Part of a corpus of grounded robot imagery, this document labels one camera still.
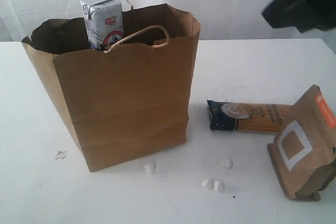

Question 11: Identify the brown kraft pouch orange label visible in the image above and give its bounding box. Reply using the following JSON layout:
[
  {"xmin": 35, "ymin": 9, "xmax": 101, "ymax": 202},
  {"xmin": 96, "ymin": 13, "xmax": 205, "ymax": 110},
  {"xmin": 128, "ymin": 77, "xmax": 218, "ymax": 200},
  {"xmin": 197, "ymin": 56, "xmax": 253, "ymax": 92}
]
[{"xmin": 267, "ymin": 84, "xmax": 335, "ymax": 201}]

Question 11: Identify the small white blue carton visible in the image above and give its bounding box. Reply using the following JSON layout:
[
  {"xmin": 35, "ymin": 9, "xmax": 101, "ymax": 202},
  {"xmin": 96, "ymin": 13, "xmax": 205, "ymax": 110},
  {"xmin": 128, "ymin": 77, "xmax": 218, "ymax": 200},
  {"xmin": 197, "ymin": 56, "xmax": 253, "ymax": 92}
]
[{"xmin": 80, "ymin": 0, "xmax": 124, "ymax": 51}]

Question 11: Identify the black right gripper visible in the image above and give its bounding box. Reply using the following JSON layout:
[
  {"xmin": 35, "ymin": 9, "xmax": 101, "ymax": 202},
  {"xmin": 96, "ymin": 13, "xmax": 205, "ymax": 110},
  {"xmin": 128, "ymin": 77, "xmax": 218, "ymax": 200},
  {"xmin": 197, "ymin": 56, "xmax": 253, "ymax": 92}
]
[{"xmin": 262, "ymin": 0, "xmax": 335, "ymax": 33}]

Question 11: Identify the clear plastic scrap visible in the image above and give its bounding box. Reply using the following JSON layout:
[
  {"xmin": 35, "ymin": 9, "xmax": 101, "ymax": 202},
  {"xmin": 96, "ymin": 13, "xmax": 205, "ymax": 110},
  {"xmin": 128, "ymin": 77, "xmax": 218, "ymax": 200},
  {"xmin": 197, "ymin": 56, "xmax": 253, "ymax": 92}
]
[{"xmin": 55, "ymin": 150, "xmax": 67, "ymax": 160}]

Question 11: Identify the brown paper bag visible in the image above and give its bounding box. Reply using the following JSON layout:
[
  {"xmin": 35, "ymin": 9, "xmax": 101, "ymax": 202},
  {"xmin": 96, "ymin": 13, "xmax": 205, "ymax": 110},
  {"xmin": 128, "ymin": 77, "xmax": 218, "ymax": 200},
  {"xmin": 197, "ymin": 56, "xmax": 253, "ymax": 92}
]
[{"xmin": 22, "ymin": 4, "xmax": 201, "ymax": 172}]

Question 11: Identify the spaghetti pasta packet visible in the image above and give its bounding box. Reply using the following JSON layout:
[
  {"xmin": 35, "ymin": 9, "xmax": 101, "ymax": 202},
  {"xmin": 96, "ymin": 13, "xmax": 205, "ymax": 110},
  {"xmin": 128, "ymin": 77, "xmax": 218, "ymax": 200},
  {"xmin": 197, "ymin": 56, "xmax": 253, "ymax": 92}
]
[{"xmin": 207, "ymin": 100, "xmax": 290, "ymax": 134}]

